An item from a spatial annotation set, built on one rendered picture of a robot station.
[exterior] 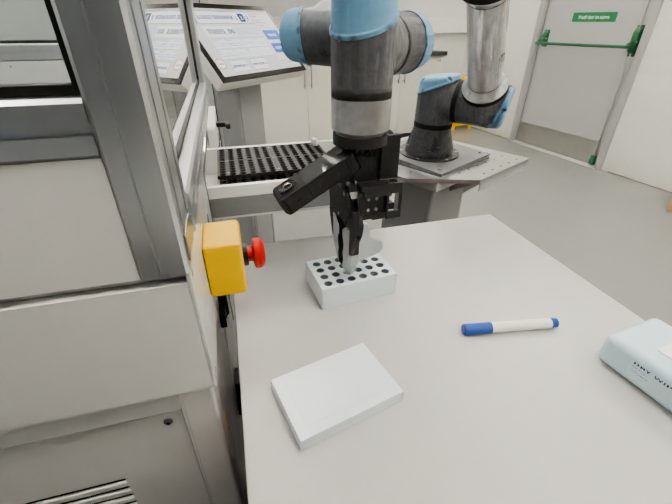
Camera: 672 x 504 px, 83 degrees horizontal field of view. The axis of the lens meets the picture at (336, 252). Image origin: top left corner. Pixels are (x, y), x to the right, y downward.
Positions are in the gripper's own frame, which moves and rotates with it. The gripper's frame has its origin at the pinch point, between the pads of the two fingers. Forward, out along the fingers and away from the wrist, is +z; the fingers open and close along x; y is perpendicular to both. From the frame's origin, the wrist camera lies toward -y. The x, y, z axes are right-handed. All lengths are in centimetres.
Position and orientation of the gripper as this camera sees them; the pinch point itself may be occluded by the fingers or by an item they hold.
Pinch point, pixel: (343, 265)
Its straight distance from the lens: 58.6
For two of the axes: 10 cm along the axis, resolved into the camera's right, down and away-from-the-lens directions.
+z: 0.0, 8.6, 5.2
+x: -3.5, -4.8, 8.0
